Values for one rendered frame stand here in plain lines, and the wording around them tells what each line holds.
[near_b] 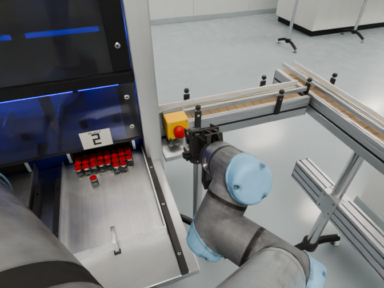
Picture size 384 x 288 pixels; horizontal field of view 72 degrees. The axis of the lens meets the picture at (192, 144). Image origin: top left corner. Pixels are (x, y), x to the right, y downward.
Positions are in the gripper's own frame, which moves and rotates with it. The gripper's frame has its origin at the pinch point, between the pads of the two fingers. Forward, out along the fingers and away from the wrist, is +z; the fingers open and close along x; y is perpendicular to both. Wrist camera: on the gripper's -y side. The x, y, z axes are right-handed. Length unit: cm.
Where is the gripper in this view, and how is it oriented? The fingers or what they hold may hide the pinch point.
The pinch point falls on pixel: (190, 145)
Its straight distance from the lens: 74.3
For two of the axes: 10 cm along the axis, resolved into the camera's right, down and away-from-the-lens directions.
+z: -3.0, -2.2, 9.3
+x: -9.5, 2.0, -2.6
